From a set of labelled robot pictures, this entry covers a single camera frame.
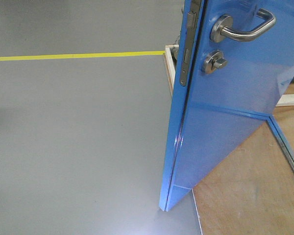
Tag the blue door frame threshold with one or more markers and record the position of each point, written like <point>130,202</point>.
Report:
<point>282,140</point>

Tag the steel door lever handle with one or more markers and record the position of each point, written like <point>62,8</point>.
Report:
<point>248,30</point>

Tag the plywood base platform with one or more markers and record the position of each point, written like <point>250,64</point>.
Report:
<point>232,164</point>

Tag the yellow floor tape line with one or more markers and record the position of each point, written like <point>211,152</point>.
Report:
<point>81,55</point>

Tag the blue door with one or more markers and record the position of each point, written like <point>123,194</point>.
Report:
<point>257,73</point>

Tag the steel thumb turn lock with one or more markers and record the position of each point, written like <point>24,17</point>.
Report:
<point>214,61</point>

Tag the white wooden base frame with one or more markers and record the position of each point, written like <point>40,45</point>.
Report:
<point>170,59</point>

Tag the steel latch faceplate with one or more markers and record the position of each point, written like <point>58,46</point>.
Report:
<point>191,25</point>

